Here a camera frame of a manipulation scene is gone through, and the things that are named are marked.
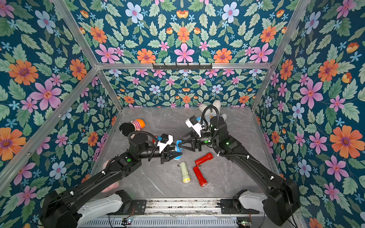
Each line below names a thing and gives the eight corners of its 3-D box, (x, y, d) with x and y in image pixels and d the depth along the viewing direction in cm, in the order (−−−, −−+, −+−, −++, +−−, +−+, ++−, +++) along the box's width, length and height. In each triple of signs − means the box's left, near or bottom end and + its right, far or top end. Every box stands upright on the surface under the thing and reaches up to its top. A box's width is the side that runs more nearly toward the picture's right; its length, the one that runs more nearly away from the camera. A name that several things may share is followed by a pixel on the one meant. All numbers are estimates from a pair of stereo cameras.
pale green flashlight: (183, 184, 83) (183, 183, 80) (177, 165, 90) (177, 163, 88) (192, 181, 84) (192, 179, 82) (185, 162, 91) (185, 160, 89)
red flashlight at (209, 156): (197, 166, 89) (197, 165, 87) (194, 162, 91) (194, 160, 89) (213, 158, 93) (213, 156, 90) (210, 153, 95) (210, 151, 93)
